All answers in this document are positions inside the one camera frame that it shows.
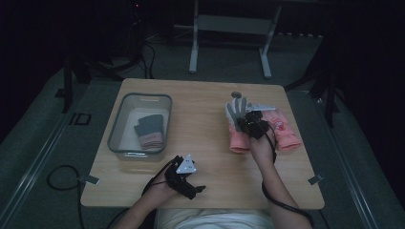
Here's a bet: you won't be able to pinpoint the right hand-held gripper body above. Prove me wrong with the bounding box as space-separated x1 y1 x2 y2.
243 102 277 140

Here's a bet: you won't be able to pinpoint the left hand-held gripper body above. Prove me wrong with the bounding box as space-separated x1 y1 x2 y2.
164 154 198 200

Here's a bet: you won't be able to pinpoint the pink ski glove grey palm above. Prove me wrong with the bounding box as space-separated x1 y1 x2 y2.
224 96 253 155

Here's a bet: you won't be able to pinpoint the pink ski glove with print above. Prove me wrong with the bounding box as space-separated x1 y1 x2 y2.
263 109 303 152

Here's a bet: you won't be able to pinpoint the clear plastic bin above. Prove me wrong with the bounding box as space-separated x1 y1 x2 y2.
107 92 173 162

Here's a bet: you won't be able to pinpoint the person's right hand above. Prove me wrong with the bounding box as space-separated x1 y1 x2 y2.
248 132 277 168

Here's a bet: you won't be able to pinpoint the person's left hand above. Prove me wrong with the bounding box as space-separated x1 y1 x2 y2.
144 176 180 206

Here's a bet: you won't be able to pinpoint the person's white shirt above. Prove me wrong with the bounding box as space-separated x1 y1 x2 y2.
156 208 275 229

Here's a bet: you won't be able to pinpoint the black tripod stand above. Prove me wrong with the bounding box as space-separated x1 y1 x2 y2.
54 52 145 115
284 56 341 129

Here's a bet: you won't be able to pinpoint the grey tape tab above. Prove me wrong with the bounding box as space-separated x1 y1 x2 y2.
307 174 326 186
77 174 100 186

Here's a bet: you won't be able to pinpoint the left hand-held gripper black cable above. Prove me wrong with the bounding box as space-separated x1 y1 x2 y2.
106 157 176 229

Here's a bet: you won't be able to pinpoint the hand-held gripper black cable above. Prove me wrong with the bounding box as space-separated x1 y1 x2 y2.
261 122 330 229
106 157 176 229

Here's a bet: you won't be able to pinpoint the right hand-held gripper black cable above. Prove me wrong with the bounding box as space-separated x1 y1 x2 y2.
261 122 330 229

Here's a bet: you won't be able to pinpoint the grey metal table frame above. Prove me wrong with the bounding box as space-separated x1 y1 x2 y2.
188 0 283 80

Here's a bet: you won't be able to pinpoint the black cables by stand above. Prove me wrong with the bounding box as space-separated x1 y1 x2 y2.
140 40 158 80

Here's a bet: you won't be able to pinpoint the aluminium floor rail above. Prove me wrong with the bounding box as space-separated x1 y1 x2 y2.
0 92 89 225
309 94 380 229

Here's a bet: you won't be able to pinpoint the black floor cable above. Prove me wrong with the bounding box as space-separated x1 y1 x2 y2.
46 164 86 229

